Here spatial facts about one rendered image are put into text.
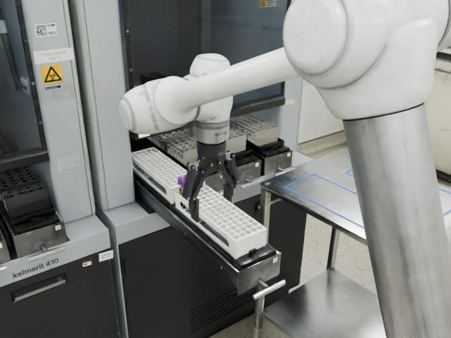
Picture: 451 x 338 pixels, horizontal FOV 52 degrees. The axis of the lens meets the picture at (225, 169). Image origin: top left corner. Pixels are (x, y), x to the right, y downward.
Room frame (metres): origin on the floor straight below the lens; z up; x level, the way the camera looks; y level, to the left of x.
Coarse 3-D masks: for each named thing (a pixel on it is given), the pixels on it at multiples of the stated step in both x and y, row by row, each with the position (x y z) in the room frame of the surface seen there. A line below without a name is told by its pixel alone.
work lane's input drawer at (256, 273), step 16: (144, 192) 1.27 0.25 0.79; (160, 208) 1.18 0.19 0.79; (176, 208) 1.14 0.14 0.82; (176, 224) 1.11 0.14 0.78; (192, 224) 1.06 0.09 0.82; (192, 240) 1.04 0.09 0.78; (208, 240) 0.99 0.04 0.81; (208, 256) 0.97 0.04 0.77; (224, 256) 0.93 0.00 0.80; (256, 256) 0.92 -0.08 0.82; (272, 256) 0.93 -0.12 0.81; (224, 272) 0.91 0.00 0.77; (240, 272) 0.87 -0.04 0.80; (256, 272) 0.90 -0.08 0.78; (272, 272) 0.93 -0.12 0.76; (240, 288) 0.87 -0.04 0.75; (272, 288) 0.88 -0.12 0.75
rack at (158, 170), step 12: (132, 156) 1.38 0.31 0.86; (144, 156) 1.39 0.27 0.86; (156, 156) 1.39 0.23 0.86; (144, 168) 1.30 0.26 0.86; (156, 168) 1.31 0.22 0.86; (168, 168) 1.30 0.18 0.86; (180, 168) 1.30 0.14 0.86; (144, 180) 1.31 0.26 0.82; (156, 180) 1.24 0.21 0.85; (168, 180) 1.22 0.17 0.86; (168, 192) 1.18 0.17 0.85
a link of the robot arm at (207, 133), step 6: (228, 120) 1.06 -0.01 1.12; (198, 126) 1.05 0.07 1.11; (204, 126) 1.04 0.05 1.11; (210, 126) 1.03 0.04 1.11; (216, 126) 1.04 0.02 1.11; (222, 126) 1.04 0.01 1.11; (228, 126) 1.07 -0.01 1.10; (198, 132) 1.05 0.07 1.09; (204, 132) 1.04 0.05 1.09; (210, 132) 1.04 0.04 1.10; (216, 132) 1.04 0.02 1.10; (222, 132) 1.05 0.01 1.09; (228, 132) 1.07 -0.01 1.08; (198, 138) 1.05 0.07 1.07; (204, 138) 1.04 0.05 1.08; (210, 138) 1.04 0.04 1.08; (216, 138) 1.04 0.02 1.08; (222, 138) 1.05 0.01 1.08
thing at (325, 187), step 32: (320, 160) 1.47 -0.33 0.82; (288, 192) 1.23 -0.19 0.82; (320, 192) 1.24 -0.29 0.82; (352, 192) 1.24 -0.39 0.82; (448, 192) 1.25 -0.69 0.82; (352, 224) 1.06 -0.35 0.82; (448, 224) 1.07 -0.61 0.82; (256, 288) 1.29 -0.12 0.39; (320, 288) 1.42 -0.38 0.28; (352, 288) 1.42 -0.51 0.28; (256, 320) 1.29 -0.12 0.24; (288, 320) 1.25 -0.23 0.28; (320, 320) 1.25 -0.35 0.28; (352, 320) 1.25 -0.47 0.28
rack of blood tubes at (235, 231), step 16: (176, 192) 1.14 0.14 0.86; (208, 192) 1.15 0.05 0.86; (208, 208) 1.07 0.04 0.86; (224, 208) 1.08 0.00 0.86; (208, 224) 1.07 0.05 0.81; (224, 224) 0.99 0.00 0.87; (240, 224) 0.99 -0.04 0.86; (256, 224) 1.00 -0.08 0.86; (224, 240) 1.00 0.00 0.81; (240, 240) 0.92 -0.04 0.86; (256, 240) 0.95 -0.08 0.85
